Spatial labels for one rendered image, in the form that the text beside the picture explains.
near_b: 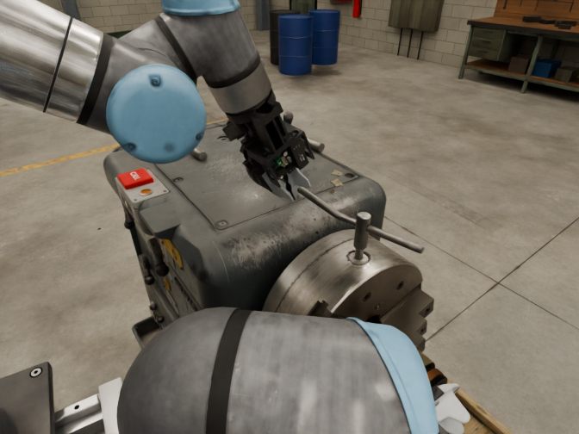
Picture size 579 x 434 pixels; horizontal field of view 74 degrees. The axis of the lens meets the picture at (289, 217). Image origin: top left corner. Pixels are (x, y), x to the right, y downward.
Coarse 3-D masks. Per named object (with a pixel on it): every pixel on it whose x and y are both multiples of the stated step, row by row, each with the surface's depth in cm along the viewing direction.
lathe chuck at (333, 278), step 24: (312, 264) 65; (336, 264) 64; (360, 264) 63; (384, 264) 63; (408, 264) 67; (312, 288) 62; (336, 288) 60; (360, 288) 61; (384, 288) 66; (408, 288) 72; (288, 312) 63; (312, 312) 61; (336, 312) 59; (360, 312) 64; (384, 312) 70
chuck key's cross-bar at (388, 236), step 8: (304, 192) 65; (312, 200) 65; (320, 200) 64; (328, 208) 63; (336, 216) 63; (344, 216) 62; (352, 224) 61; (376, 232) 59; (384, 232) 58; (392, 240) 58; (400, 240) 57; (408, 240) 57; (408, 248) 57; (416, 248) 56; (424, 248) 56
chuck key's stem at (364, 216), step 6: (360, 216) 59; (366, 216) 59; (360, 222) 60; (366, 222) 59; (360, 228) 60; (360, 234) 61; (366, 234) 61; (354, 240) 62; (360, 240) 61; (366, 240) 62; (354, 246) 63; (360, 246) 62; (366, 246) 63; (360, 252) 63; (354, 258) 64; (360, 258) 64
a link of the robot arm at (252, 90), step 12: (264, 60) 49; (252, 72) 46; (264, 72) 48; (240, 84) 46; (252, 84) 46; (264, 84) 48; (216, 96) 48; (228, 96) 47; (240, 96) 47; (252, 96) 47; (264, 96) 48; (228, 108) 48; (240, 108) 48; (252, 108) 49
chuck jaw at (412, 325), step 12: (420, 288) 75; (408, 300) 72; (420, 300) 71; (432, 300) 71; (396, 312) 70; (408, 312) 70; (420, 312) 70; (384, 324) 69; (396, 324) 69; (408, 324) 68; (420, 324) 68; (408, 336) 67; (420, 336) 66
